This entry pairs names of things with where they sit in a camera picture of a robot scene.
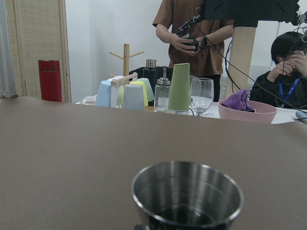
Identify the purple cloth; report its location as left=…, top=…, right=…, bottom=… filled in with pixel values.
left=221, top=89, right=256, bottom=113

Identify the glass oil dispenser bottle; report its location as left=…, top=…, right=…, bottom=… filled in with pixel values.
left=154, top=67, right=171, bottom=112

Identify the grey cup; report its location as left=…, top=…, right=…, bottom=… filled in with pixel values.
left=122, top=84, right=144, bottom=111

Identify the red thermos bottle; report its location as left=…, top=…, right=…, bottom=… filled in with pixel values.
left=38, top=60, right=62, bottom=102

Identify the light green cup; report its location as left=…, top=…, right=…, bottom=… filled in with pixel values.
left=137, top=78, right=154, bottom=102

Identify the light blue cup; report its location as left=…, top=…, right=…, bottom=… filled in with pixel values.
left=94, top=80, right=111, bottom=107

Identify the steel double jigger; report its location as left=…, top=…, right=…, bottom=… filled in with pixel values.
left=131, top=161, right=244, bottom=230

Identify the clear wine glass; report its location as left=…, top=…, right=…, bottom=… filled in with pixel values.
left=189, top=78, right=214, bottom=116

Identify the aluminium frame post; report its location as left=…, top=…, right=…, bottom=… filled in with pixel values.
left=0, top=0, right=18, bottom=98

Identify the seated person black jacket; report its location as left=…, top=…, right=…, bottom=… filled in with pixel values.
left=249, top=32, right=307, bottom=110

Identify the pink bowl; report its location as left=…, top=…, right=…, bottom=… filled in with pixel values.
left=218, top=100, right=277, bottom=124

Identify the black thermos bottle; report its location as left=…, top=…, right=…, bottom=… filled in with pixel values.
left=143, top=59, right=158, bottom=93

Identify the wooden mug tree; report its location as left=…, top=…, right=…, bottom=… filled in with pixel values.
left=109, top=43, right=144, bottom=77

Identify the standing person brown shirt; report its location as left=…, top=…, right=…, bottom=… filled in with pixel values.
left=153, top=0, right=234, bottom=102

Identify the yellow cup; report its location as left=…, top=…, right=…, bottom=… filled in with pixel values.
left=130, top=80, right=148, bottom=106

